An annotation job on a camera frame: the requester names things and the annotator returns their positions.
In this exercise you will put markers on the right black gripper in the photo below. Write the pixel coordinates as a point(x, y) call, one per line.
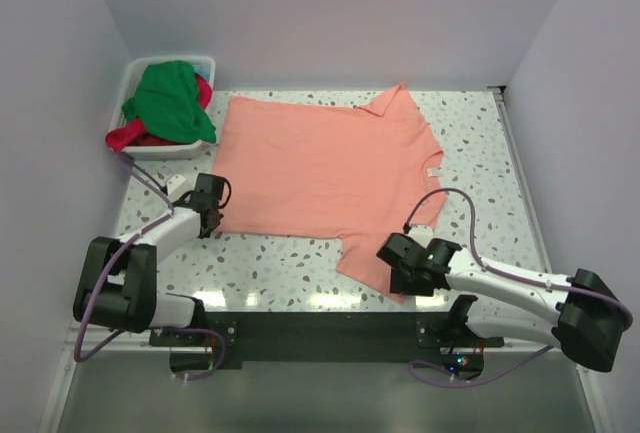
point(398, 285)

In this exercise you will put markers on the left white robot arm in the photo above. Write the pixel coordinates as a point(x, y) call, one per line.
point(118, 283)

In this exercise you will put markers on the green t shirt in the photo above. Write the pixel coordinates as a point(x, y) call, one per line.
point(166, 102)

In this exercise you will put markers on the white laundry basket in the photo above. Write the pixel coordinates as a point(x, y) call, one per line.
point(204, 65)

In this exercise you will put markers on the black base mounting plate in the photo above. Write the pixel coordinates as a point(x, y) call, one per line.
point(334, 337)

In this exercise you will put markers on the red t shirt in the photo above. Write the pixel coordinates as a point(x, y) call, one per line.
point(134, 134)

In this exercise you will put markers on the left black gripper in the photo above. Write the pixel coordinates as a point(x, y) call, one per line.
point(186, 198)

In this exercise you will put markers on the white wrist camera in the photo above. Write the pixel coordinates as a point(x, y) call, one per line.
point(176, 186)
point(422, 234)

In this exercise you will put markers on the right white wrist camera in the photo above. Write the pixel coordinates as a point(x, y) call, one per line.
point(422, 234)

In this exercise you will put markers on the salmon pink t shirt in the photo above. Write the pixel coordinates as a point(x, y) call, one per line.
point(326, 172)

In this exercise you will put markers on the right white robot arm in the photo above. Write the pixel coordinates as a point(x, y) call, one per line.
point(577, 314)

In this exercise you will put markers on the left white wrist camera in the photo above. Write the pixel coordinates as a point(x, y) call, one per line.
point(176, 186)

